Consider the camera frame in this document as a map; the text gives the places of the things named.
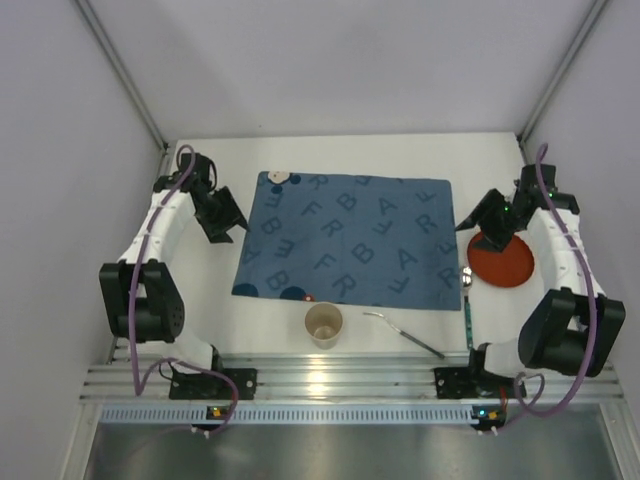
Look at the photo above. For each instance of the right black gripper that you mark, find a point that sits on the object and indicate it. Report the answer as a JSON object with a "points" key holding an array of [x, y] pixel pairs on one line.
{"points": [[493, 220]]}

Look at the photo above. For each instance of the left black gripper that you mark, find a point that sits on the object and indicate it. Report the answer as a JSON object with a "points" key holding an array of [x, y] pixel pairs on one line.
{"points": [[216, 211]]}

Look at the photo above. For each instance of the blue letter-print cloth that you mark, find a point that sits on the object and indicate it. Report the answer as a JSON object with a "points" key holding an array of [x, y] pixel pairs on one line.
{"points": [[351, 239]]}

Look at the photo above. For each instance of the beige plastic cup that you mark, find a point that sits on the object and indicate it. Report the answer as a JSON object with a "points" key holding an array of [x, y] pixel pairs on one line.
{"points": [[324, 323]]}

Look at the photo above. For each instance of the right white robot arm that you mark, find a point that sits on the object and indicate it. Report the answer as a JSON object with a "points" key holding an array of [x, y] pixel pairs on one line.
{"points": [[574, 326]]}

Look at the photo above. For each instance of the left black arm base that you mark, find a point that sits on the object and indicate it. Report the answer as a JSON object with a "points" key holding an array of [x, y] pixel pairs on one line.
{"points": [[199, 386]]}

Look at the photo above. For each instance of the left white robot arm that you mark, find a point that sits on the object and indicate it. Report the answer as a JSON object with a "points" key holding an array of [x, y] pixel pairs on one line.
{"points": [[141, 298]]}

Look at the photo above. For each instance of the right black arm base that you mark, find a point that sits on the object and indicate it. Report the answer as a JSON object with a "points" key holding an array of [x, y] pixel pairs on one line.
{"points": [[457, 383]]}

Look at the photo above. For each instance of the red plastic plate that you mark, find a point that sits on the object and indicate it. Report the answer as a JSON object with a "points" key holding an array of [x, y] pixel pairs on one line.
{"points": [[507, 269]]}

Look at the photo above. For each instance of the metal spoon green handle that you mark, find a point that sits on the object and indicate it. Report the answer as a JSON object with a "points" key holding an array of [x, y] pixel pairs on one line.
{"points": [[466, 276]]}

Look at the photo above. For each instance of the left aluminium frame post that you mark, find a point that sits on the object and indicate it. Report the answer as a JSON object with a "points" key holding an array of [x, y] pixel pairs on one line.
{"points": [[91, 19]]}

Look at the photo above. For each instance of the aluminium frame post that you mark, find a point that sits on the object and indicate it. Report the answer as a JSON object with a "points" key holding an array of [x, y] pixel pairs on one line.
{"points": [[91, 19], [578, 40]]}

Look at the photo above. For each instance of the aluminium mounting rail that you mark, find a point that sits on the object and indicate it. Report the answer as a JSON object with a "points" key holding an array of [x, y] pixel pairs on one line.
{"points": [[335, 378]]}

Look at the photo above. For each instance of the slotted grey cable duct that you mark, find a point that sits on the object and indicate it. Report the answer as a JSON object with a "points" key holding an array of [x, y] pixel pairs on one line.
{"points": [[298, 414]]}

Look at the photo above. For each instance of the right aluminium frame post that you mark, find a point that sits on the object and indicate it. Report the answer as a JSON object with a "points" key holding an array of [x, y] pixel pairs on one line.
{"points": [[578, 40]]}

